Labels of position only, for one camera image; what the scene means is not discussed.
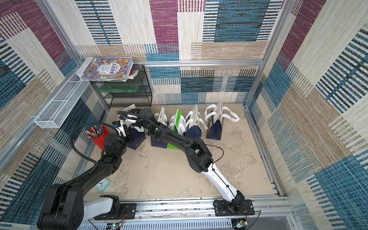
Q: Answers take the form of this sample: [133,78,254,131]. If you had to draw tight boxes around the colourful picture book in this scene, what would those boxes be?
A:
[76,57,139,82]

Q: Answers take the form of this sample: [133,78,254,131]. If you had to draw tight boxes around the white wire basket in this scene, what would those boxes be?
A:
[34,80,89,129]

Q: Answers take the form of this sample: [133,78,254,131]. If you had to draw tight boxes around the black wire mesh shelf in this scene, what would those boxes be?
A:
[92,64,153,108]

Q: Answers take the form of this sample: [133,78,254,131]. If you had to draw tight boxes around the square mint alarm clock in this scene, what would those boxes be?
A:
[95,178,111,191]

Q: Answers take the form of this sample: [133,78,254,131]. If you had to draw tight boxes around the pencils in red cup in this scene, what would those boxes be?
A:
[85,124,105,139]

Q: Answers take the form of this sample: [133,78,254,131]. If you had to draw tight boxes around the green white takeout bag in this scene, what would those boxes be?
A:
[169,109,186,136]

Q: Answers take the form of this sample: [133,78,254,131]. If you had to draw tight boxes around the green tray on shelf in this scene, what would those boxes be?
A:
[97,83,141,93]

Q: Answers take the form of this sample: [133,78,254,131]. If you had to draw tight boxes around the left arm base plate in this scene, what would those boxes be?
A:
[94,195,137,220]

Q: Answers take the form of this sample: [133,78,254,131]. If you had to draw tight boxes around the red plastic cup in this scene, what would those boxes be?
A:
[90,125,110,150]

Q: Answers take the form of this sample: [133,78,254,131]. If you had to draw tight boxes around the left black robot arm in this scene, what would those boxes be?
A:
[37,126,134,230]

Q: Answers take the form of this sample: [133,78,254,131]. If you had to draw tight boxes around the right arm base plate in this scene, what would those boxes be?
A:
[213,199,255,217]

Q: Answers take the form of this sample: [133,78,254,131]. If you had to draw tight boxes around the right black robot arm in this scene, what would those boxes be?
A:
[117,108,245,212]

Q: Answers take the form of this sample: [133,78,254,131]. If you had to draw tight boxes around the navy white takeout bag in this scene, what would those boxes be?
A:
[204,101,240,140]
[185,105,208,139]
[119,115,146,150]
[150,107,169,149]

